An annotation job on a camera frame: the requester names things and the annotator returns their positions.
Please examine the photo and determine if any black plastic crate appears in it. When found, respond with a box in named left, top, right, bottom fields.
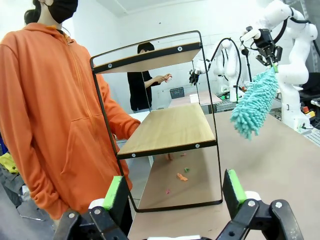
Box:
left=169, top=86, right=185, bottom=98

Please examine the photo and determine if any person's left forearm orange sleeve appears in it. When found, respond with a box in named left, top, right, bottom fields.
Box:
left=99, top=97, right=142, bottom=141

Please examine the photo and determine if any person's right forearm orange sleeve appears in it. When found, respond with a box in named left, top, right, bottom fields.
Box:
left=4, top=139, right=76, bottom=221

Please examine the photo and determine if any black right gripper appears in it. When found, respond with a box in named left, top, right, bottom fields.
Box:
left=254, top=28, right=284, bottom=74

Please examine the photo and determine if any person in black clothes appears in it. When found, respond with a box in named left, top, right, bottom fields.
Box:
left=126, top=41, right=173, bottom=112

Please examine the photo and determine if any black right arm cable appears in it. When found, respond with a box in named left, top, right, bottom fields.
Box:
left=273, top=6, right=311, bottom=44

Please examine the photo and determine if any person in orange hoodie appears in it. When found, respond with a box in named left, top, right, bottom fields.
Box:
left=0, top=0, right=141, bottom=221

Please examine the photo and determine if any black face mask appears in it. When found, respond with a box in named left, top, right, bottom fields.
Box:
left=43, top=0, right=79, bottom=25

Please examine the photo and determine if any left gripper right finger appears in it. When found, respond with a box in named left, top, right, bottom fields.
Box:
left=217, top=168, right=305, bottom=240

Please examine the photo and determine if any teal microfiber duster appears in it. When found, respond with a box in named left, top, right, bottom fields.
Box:
left=229, top=63, right=280, bottom=141

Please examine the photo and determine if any black background robot gripper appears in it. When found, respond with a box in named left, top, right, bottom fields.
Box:
left=188, top=69, right=201, bottom=87

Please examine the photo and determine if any yellow cloth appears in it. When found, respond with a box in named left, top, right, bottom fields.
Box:
left=0, top=152, right=20, bottom=175

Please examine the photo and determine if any red yellow emergency stop button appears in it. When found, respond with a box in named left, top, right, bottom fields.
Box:
left=300, top=105, right=317, bottom=119

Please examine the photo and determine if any pinkish background table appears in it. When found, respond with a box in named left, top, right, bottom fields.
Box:
left=166, top=89, right=214, bottom=109

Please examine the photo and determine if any dark grey fabric pile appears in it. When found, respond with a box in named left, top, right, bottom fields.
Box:
left=0, top=164, right=34, bottom=209

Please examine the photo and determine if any two-tier wooden shelf black frame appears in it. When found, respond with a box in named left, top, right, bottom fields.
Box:
left=89, top=29, right=224, bottom=213

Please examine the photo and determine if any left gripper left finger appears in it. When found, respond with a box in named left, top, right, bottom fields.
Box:
left=53, top=174, right=131, bottom=240

